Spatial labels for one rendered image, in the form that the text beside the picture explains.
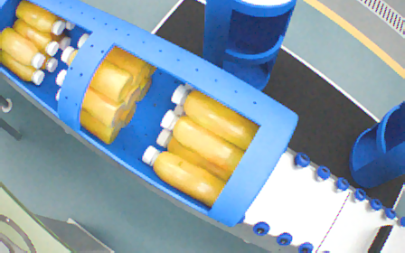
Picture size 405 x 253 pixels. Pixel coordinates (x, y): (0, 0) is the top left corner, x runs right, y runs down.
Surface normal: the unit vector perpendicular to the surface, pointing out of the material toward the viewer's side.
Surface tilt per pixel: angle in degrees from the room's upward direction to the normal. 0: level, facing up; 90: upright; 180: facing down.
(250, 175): 18
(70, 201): 0
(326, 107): 0
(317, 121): 0
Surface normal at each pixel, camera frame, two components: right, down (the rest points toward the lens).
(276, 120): 0.29, -0.65
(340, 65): 0.02, -0.25
